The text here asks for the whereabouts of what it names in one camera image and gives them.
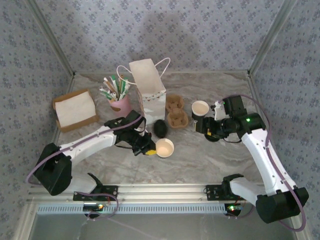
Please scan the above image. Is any pink straw holder cup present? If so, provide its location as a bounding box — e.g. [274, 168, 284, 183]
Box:
[107, 93, 132, 118]

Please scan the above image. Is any thin aluminium frame rail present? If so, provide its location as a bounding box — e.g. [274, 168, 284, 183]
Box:
[74, 70, 250, 75]

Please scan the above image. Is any wide aluminium base rail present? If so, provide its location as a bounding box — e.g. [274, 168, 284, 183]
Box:
[27, 182, 300, 204]

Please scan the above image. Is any brown pulp cup carrier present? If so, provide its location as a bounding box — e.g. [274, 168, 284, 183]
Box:
[165, 94, 189, 129]

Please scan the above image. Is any white green wrapped straw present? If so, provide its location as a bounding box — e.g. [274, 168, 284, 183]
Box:
[121, 77, 131, 100]
[99, 91, 115, 102]

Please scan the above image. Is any brown cardboard napkin box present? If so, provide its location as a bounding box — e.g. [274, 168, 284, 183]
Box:
[51, 88, 100, 134]

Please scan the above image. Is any black paper coffee cup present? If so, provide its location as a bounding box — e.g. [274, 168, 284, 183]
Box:
[191, 100, 210, 126]

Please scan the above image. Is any cream paper cup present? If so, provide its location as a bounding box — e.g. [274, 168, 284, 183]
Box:
[154, 138, 175, 159]

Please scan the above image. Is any grey slotted cable duct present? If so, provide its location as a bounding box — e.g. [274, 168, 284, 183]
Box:
[37, 202, 227, 215]

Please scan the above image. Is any white napkin stack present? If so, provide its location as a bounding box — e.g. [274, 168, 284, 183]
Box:
[54, 91, 97, 125]

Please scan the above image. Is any small green circuit board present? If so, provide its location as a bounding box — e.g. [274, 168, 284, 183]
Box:
[224, 202, 245, 216]
[83, 203, 105, 212]

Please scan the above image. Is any white paper bag with handles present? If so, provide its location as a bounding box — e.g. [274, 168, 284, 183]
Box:
[116, 57, 172, 126]

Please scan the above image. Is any grey metal panel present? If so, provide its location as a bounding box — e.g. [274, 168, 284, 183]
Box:
[24, 203, 301, 240]

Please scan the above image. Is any aluminium frame post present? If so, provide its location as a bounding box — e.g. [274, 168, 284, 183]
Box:
[247, 0, 300, 77]
[26, 0, 76, 77]

